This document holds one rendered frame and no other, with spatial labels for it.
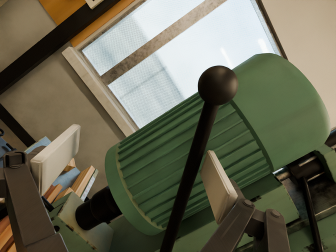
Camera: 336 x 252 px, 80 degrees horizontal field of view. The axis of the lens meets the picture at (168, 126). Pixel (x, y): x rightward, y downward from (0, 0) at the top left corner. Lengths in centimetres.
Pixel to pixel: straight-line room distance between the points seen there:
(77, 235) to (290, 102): 41
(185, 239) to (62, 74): 159
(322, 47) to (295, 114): 170
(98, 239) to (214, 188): 34
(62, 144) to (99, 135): 162
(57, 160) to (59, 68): 163
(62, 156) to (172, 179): 16
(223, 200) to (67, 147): 13
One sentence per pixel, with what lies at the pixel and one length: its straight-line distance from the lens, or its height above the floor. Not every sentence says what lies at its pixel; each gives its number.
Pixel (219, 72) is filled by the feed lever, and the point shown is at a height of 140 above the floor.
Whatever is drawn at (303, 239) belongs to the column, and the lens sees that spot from 42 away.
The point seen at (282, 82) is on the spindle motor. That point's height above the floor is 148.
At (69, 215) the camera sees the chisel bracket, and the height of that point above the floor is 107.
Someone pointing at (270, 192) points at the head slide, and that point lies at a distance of 36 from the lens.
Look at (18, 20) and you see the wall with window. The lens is 194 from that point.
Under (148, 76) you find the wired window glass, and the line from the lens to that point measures 168.
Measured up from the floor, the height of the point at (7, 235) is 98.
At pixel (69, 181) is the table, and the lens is 75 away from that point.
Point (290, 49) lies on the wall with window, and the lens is 186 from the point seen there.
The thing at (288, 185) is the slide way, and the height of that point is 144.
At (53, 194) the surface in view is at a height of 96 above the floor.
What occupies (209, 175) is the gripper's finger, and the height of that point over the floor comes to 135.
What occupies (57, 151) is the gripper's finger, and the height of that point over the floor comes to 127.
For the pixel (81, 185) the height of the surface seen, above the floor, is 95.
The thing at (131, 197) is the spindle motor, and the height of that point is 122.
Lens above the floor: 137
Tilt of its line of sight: 9 degrees down
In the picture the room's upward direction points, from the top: 58 degrees clockwise
